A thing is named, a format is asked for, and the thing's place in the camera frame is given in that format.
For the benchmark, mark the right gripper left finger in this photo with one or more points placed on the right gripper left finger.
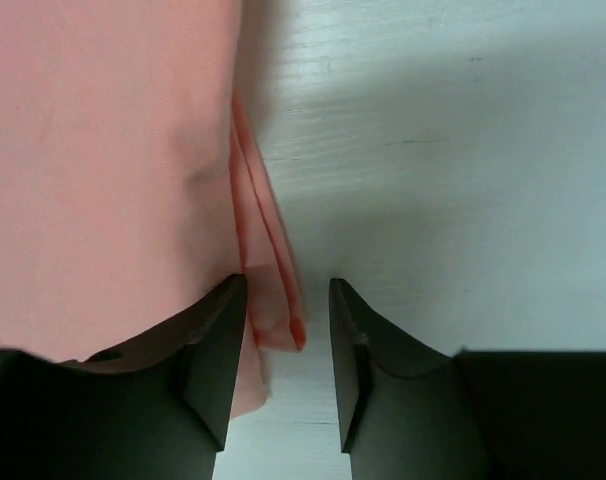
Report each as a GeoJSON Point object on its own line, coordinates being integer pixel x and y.
{"type": "Point", "coordinates": [204, 341]}

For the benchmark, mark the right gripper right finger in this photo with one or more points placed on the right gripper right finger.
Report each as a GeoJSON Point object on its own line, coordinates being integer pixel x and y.
{"type": "Point", "coordinates": [394, 393]}

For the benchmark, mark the pink t-shirt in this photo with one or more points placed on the pink t-shirt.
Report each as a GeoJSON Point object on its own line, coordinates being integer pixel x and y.
{"type": "Point", "coordinates": [130, 183]}

